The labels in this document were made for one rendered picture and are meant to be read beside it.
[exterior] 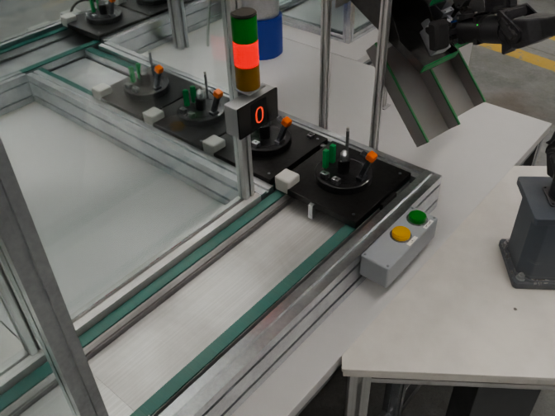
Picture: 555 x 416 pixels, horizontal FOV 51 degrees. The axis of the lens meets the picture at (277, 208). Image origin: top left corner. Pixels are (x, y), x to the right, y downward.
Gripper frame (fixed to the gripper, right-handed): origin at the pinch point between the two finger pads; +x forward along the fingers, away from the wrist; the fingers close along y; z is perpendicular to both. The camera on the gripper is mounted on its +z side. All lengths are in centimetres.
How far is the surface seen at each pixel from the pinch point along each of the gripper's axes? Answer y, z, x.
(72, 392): 101, -20, -39
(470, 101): -23.1, -24.6, 13.2
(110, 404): 94, -47, -9
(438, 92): -8.4, -18.0, 10.8
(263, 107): 45.6, -8.1, 7.7
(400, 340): 39, -54, -23
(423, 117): -2.7, -23.3, 10.8
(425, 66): 4.3, -7.9, 2.1
